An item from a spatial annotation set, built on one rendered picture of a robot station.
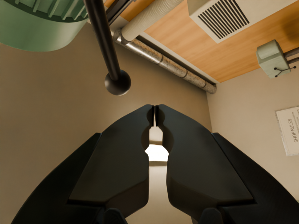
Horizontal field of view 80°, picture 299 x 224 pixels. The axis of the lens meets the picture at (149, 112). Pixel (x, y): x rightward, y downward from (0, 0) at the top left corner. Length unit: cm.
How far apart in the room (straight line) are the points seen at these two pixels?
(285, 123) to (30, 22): 304
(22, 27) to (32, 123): 130
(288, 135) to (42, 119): 289
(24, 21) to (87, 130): 145
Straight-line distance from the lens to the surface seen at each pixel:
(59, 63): 180
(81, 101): 173
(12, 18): 28
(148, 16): 189
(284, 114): 313
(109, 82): 23
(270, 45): 228
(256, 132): 318
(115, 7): 194
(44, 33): 29
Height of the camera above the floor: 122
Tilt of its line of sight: 42 degrees up
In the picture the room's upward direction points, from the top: 110 degrees counter-clockwise
